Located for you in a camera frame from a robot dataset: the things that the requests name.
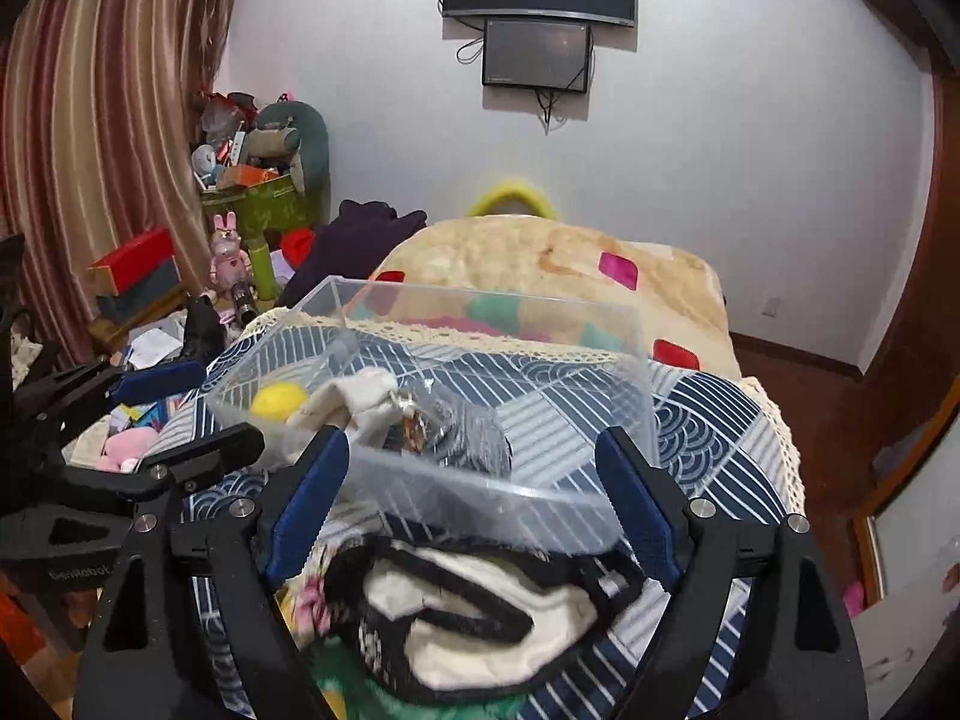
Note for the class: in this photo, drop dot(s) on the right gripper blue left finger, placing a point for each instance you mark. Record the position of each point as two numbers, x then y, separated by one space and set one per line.
295 502

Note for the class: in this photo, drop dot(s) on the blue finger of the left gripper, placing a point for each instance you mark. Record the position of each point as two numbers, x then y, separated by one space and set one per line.
93 390
202 462

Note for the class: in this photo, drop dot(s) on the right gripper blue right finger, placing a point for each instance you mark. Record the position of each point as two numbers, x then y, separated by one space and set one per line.
650 507

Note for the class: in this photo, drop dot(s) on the yellow foam ball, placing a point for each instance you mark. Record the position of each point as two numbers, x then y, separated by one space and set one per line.
278 401

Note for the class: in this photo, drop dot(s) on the bagged grey knit cloth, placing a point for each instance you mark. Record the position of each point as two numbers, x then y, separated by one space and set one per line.
448 431

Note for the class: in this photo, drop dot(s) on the black white fabric bag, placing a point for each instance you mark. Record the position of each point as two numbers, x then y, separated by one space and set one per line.
456 622

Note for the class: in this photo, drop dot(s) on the pink plush slipper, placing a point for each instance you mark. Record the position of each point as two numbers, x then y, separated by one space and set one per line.
123 451

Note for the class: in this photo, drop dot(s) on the blue white patterned cover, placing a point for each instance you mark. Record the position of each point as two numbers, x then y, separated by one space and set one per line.
720 439

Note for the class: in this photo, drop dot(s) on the white sock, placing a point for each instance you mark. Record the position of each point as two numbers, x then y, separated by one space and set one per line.
362 405

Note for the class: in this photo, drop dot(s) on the red box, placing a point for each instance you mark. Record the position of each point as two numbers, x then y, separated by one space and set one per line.
127 265

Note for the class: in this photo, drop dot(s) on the pink rabbit toy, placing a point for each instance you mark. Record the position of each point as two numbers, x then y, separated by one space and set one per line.
230 263

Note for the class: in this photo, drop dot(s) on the clear plastic storage box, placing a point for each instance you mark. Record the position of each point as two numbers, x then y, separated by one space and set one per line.
424 498

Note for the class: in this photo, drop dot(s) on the red plush item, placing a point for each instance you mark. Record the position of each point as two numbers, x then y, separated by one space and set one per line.
295 246

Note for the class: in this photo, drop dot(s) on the brown wooden door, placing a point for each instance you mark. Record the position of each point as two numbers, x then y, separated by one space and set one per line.
842 420

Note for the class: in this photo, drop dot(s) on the green cardboard box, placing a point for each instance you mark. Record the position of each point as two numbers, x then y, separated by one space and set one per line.
273 207

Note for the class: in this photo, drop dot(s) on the beige patterned fleece blanket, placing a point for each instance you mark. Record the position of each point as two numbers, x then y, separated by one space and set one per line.
676 296

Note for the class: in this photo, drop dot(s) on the dark purple cloth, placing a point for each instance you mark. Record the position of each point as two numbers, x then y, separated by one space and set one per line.
352 246

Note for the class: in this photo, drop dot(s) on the grey green plush toy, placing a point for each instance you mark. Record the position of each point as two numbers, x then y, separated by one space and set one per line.
293 132

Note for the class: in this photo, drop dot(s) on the white wardrobe door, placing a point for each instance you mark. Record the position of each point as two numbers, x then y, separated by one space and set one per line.
917 540

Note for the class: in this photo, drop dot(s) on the striped red beige curtain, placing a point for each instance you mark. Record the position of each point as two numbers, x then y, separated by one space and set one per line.
99 108

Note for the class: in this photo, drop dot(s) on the small wall monitor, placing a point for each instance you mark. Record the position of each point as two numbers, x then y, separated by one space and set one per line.
538 55

